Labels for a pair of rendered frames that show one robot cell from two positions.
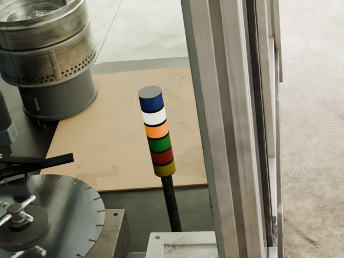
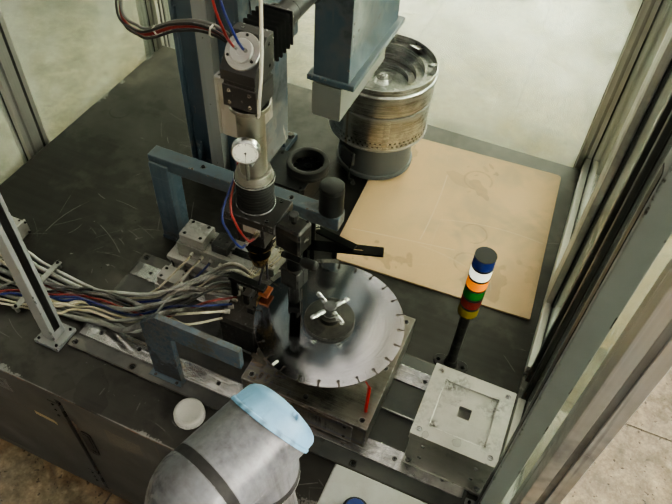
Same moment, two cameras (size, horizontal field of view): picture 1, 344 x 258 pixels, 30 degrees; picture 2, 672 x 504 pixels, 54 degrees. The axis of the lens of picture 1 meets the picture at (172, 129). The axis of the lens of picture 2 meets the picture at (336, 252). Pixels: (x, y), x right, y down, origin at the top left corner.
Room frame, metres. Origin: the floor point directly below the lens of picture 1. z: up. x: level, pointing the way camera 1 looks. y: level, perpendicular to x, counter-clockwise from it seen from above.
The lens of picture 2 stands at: (0.14, 0.20, 2.13)
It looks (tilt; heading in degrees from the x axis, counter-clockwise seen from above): 49 degrees down; 8
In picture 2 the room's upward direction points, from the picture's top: 4 degrees clockwise
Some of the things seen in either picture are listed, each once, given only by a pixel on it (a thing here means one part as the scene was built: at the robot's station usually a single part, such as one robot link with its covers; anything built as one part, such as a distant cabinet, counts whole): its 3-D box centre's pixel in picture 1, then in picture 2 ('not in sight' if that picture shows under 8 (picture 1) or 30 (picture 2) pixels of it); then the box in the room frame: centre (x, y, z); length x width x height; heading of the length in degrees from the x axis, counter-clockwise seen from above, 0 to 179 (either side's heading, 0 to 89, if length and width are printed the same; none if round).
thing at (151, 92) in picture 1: (150, 98); (484, 260); (1.04, 0.03, 1.14); 0.05 x 0.04 x 0.03; 167
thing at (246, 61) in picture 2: not in sight; (287, 69); (1.13, 0.45, 1.45); 0.35 x 0.07 x 0.28; 167
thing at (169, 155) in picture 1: (161, 152); (471, 298); (1.04, 0.03, 1.02); 0.05 x 0.04 x 0.03; 167
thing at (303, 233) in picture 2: not in sight; (293, 250); (0.95, 0.40, 1.17); 0.06 x 0.05 x 0.20; 68
